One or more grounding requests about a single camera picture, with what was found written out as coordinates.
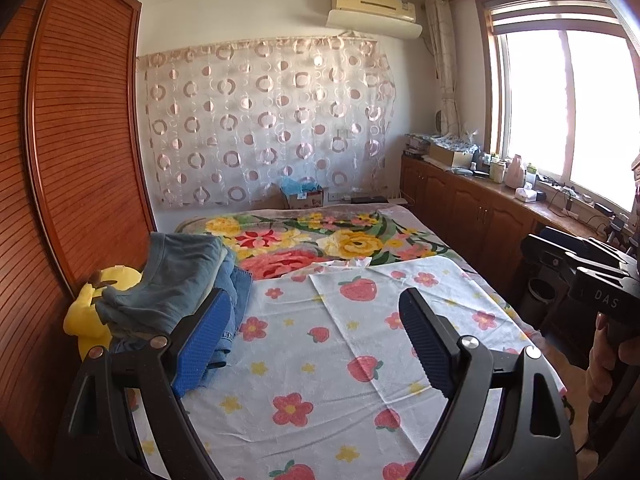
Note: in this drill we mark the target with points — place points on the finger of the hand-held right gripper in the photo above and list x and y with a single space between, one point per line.
545 255

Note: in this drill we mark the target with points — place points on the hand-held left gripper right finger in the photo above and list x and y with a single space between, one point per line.
425 345

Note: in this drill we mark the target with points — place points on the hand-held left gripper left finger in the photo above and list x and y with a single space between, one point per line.
200 350

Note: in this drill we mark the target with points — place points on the teal grey short pants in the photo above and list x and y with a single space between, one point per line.
165 280

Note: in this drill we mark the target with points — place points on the person's right hand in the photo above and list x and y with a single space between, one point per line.
600 360

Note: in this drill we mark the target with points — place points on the black trash bin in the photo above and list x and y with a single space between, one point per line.
540 295

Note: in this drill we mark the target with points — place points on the white tissue box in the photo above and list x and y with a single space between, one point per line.
527 195

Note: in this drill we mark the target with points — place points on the folded blue denim jeans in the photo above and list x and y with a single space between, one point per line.
237 300

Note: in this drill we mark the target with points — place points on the pink bottle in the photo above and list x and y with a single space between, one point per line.
515 172

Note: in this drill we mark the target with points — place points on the wooden cabinet counter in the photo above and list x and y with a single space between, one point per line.
465 210

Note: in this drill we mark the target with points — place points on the white jar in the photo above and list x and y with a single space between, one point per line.
496 170

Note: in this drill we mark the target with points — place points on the strawberry flower printed sheet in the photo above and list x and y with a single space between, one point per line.
310 370

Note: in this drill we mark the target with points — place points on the yellow plush toy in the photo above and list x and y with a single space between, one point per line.
85 320

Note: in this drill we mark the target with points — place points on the floral blanket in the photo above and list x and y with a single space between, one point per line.
350 240

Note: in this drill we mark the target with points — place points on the flat cardboard box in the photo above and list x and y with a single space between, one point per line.
447 156

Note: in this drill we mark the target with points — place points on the wooden framed window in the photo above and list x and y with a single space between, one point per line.
540 105

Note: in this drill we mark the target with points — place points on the small cardboard box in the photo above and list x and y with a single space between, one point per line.
307 200

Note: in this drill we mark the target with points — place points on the pale window curtain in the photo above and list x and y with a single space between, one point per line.
442 60

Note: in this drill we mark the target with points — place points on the circle patterned sheer curtain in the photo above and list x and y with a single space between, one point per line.
260 120

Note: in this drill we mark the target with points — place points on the wooden slatted wardrobe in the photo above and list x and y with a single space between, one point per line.
75 135

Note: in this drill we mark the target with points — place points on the white wall air conditioner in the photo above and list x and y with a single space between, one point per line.
372 12

